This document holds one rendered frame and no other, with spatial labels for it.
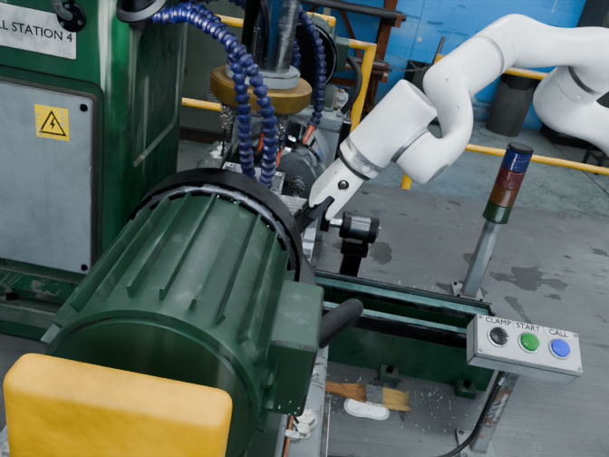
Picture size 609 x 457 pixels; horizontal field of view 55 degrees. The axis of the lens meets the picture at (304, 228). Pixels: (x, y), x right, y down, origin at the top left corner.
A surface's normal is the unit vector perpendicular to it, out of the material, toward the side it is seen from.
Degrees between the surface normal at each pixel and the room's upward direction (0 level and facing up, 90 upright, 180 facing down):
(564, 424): 0
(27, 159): 90
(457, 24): 90
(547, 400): 0
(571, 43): 46
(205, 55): 90
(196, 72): 90
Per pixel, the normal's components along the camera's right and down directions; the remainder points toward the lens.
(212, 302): 0.53, -0.73
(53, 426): -0.08, 0.46
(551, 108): -0.66, 0.58
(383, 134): -0.26, 0.31
